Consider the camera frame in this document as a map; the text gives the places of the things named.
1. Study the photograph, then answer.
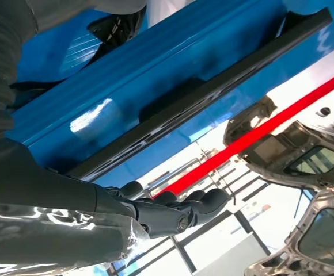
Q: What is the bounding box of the blue metal shelf rack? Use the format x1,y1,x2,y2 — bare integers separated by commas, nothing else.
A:
5,0,334,190

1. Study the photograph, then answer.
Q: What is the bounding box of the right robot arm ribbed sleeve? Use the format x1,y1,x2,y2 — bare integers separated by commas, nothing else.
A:
0,0,39,165

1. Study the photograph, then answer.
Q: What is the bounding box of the blue plastic bin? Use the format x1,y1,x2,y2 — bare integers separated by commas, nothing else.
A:
17,15,149,83

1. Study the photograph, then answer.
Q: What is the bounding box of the red barrier belt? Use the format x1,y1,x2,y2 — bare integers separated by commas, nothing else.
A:
152,66,334,199

